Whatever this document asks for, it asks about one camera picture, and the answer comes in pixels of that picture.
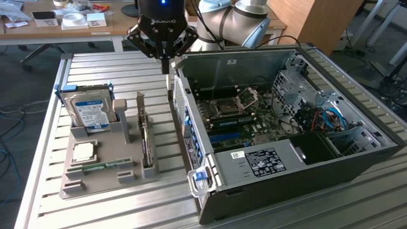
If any wooden cabinet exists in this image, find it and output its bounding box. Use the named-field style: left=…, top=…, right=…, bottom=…
left=267, top=0, right=365, bottom=55

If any blue wire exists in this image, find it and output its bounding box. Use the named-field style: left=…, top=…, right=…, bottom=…
left=321, top=107, right=348, bottom=131

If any clear plastic bag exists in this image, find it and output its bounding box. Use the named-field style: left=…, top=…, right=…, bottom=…
left=0, top=0, right=30, bottom=22

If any silver CPU chip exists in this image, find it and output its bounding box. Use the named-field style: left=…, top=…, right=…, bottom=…
left=72, top=143, right=94, bottom=163

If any black open PC case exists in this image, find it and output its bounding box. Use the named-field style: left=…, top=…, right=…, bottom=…
left=166, top=46, right=407, bottom=225

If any CPU socket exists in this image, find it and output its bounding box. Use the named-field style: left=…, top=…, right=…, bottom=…
left=212, top=98, right=243, bottom=118

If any blue case release latch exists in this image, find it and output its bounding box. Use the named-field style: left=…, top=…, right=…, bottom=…
left=193, top=172, right=206, bottom=189

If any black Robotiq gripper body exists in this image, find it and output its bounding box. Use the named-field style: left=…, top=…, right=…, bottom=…
left=133, top=0, right=190, bottom=45

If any green motherboard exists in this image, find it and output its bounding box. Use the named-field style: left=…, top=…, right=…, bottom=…
left=189, top=87, right=301, bottom=153

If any metal socket cover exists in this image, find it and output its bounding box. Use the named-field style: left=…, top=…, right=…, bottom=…
left=233, top=87, right=259, bottom=113

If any blue expansion slot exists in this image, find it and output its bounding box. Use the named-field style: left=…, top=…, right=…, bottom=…
left=208, top=132, right=241, bottom=144

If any wooden desk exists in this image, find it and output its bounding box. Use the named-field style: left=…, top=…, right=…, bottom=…
left=0, top=0, right=288, bottom=52

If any grey power supply unit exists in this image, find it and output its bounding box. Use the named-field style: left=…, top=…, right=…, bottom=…
left=213, top=139, right=307, bottom=193

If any low-profile graphics card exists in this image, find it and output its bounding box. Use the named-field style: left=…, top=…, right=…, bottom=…
left=136, top=92, right=153, bottom=167

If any metal disk bay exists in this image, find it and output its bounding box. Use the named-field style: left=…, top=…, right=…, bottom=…
left=324, top=126, right=381, bottom=156

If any perforated metal drive cage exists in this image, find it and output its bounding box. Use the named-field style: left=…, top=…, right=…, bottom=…
left=271, top=69, right=320, bottom=126

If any blue disk carrier frame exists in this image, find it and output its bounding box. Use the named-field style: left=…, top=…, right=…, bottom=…
left=53, top=81, right=114, bottom=101

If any grey plastic parts rack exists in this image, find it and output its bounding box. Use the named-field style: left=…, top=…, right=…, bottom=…
left=58, top=92, right=161, bottom=200

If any hard disk with blue label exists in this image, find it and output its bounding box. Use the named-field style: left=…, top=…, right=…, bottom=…
left=60, top=89, right=117, bottom=133

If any white paper tag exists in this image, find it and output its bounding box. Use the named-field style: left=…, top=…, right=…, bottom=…
left=4, top=21, right=29, bottom=29

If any wide white tape roll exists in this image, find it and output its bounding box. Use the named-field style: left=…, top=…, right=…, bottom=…
left=62, top=13, right=85, bottom=24

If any green RAM stick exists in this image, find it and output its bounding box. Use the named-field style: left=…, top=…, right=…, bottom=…
left=66, top=158, right=132, bottom=172

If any plain white box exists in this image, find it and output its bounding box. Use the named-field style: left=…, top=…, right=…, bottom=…
left=85, top=12, right=108, bottom=28

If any white box with black top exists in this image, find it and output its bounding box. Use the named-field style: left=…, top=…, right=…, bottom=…
left=30, top=11, right=58, bottom=27

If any flat white box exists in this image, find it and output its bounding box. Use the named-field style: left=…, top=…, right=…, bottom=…
left=60, top=20, right=89, bottom=31

